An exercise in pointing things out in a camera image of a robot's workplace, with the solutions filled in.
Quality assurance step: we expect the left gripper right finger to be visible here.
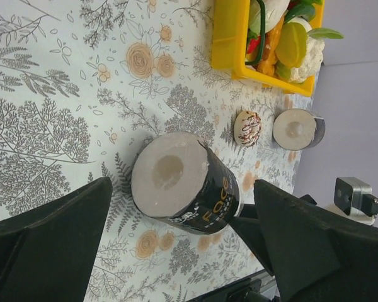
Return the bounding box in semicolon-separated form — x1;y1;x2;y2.
254;179;378;301

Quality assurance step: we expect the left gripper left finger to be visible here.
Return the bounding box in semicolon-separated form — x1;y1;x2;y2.
0;177;112;301

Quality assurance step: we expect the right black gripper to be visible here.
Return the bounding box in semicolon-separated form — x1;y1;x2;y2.
192;204;280;302

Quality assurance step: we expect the black roll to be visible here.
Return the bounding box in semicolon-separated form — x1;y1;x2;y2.
131;132;243;235
273;108;326;151

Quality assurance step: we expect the orange yellow pepper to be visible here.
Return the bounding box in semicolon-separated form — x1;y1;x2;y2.
256;16;284;76

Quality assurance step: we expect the white cauliflower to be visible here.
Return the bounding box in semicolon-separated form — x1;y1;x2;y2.
289;37;325;84

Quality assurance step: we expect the floral table mat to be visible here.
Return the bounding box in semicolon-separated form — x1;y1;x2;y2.
0;1;312;301

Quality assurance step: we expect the red chili pepper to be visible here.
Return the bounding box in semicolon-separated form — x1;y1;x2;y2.
246;36;261;55

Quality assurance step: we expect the green herb sprig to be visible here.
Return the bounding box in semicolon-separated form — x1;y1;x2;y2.
245;1;266;66

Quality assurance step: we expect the yellow plastic bin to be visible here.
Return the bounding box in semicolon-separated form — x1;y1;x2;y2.
211;1;325;96

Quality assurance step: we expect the white radish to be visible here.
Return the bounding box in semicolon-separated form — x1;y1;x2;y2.
248;0;290;35

